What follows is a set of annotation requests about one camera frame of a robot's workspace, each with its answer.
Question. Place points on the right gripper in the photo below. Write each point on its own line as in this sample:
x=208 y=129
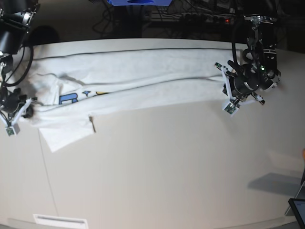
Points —
x=11 y=101

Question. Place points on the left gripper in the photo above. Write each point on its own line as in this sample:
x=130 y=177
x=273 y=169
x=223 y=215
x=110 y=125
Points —
x=245 y=80

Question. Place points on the white printed T-shirt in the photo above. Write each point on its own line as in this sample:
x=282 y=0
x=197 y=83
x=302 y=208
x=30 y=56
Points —
x=74 y=88

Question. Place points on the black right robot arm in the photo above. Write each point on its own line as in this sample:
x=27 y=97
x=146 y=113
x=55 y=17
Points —
x=15 y=23

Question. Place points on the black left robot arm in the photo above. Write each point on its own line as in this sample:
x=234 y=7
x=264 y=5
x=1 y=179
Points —
x=264 y=47

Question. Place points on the black power strip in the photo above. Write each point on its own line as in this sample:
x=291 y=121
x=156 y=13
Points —
x=207 y=18

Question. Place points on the white paper label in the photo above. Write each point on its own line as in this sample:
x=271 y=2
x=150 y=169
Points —
x=60 y=222

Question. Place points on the dark tablet screen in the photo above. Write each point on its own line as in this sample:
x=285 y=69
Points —
x=298 y=208

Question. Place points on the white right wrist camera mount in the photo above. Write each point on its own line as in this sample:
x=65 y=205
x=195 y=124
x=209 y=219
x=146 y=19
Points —
x=11 y=120

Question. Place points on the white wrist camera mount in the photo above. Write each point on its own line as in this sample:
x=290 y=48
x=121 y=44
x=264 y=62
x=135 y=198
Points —
x=11 y=120
x=268 y=81

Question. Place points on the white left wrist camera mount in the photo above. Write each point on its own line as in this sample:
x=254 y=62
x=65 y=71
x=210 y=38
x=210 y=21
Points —
x=268 y=81

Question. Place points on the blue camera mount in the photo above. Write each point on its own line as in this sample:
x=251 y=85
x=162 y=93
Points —
x=139 y=2

